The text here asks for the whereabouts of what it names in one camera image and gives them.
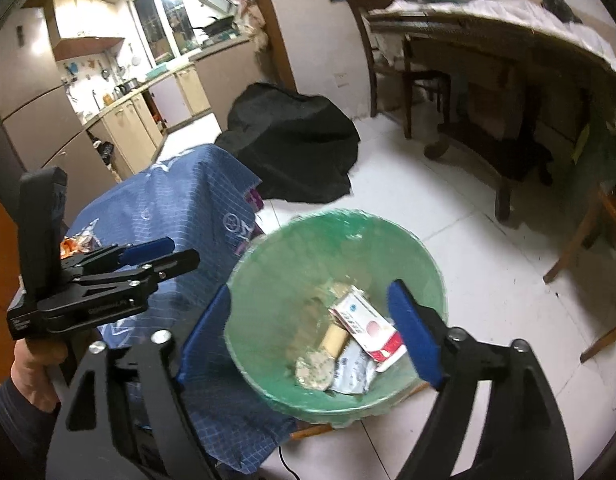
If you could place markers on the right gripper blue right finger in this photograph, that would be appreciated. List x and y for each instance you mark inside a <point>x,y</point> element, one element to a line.
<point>524,436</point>

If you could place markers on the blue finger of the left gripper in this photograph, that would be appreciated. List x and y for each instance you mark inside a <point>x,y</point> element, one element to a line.
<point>134,255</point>

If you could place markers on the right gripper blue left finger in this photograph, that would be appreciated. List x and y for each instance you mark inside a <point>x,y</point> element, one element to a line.
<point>123,416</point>

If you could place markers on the orange white snack bag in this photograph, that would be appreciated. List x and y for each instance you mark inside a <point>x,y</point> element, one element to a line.
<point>80,244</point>

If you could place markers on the white pink toothpaste box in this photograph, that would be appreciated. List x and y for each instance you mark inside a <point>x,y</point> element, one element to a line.
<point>371,331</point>

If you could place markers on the white foil pouch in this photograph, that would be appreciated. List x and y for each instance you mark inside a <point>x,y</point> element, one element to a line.
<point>354,371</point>

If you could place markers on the small wooden block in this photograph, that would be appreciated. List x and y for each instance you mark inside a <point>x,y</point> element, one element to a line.
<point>334,341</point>

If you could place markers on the beige kitchen cabinets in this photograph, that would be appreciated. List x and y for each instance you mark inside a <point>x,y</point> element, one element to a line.
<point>138,124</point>

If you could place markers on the kitchen window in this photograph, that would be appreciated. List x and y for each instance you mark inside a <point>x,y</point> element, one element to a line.
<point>166,28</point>

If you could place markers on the person's left hand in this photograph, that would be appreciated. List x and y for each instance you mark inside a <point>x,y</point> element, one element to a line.
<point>29,371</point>

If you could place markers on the blue checkered tablecloth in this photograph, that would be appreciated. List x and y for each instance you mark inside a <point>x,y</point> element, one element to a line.
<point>202,198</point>

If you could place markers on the grey refrigerator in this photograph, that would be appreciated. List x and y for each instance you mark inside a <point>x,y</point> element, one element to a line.
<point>39,122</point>

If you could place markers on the black cloth covered object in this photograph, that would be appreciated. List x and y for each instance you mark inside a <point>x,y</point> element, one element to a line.
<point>302,148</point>

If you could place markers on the black wok on stove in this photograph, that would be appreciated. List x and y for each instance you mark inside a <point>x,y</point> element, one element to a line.
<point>217,26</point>

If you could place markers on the dark wooden chair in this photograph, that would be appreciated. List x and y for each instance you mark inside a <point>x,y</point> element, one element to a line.
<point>401,65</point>

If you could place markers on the dark wooden dining table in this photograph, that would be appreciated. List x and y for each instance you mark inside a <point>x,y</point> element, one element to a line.
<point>503,76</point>

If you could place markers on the white sheet on table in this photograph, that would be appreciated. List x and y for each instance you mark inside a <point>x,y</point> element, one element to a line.
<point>526,13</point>

